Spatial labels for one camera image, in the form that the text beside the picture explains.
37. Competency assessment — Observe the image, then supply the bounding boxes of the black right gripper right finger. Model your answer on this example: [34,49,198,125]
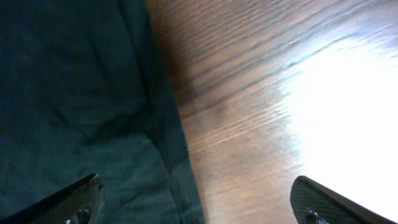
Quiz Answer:
[290,175,395,224]

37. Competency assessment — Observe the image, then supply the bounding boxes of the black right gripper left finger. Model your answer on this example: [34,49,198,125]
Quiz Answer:
[1,174,105,224]

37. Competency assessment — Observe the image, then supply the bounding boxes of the dark green shorts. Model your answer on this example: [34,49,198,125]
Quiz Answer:
[1,0,205,223]

